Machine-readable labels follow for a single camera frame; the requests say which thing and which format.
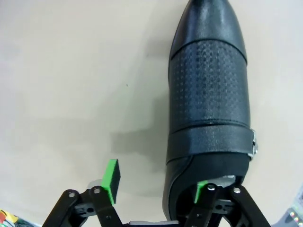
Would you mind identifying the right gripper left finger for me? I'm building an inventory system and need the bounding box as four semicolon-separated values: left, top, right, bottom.
41;158;124;227

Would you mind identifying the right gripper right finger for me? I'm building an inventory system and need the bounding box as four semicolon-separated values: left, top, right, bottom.
183;180;272;227

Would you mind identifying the black leather shoe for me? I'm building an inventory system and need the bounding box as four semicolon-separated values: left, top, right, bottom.
162;0;258;222

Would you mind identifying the grey device with lights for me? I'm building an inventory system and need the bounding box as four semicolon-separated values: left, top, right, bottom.
276;185;303;227

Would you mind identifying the multicoloured object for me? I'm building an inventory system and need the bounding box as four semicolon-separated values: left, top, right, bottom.
0;209;33;227

